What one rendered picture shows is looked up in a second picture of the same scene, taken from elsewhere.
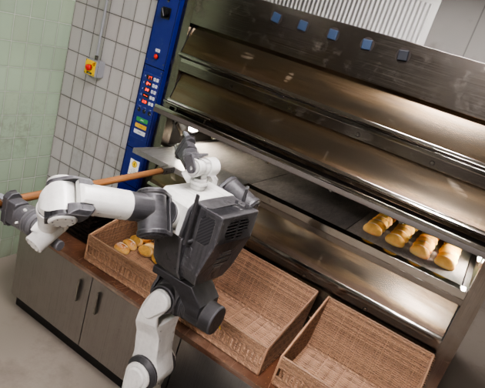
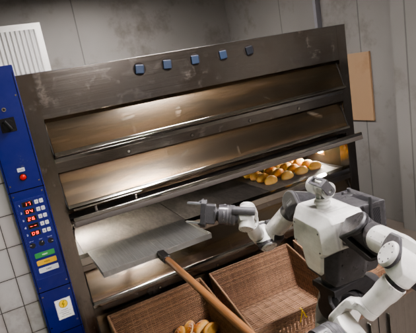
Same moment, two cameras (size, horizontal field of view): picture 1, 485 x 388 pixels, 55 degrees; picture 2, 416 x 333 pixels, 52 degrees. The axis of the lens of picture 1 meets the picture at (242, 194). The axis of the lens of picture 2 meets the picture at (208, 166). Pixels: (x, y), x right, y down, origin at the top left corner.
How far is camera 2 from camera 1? 1.82 m
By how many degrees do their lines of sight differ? 48
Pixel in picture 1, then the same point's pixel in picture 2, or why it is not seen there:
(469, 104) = (298, 61)
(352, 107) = (238, 104)
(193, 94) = (91, 184)
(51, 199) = not seen: outside the picture
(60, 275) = not seen: outside the picture
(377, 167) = (272, 133)
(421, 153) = (290, 106)
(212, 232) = (380, 216)
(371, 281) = not seen: hidden behind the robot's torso
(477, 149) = (315, 84)
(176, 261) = (364, 263)
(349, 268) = not seen: hidden behind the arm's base
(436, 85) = (277, 59)
